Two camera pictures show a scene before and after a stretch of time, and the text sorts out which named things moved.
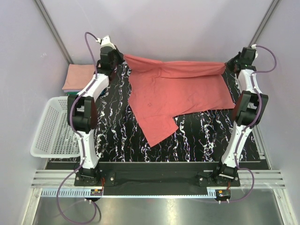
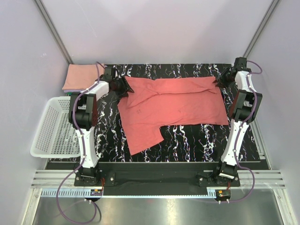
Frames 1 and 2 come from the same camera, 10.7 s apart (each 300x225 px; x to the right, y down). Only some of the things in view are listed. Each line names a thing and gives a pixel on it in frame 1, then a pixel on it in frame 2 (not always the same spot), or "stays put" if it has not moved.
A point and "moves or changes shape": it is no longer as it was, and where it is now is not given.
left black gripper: x=119 y=55 -> x=125 y=86
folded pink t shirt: x=78 y=76 stays put
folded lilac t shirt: x=72 y=91 stays put
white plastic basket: x=53 y=136 stays put
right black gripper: x=228 y=64 -> x=222 y=83
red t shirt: x=160 y=90 moves or changes shape
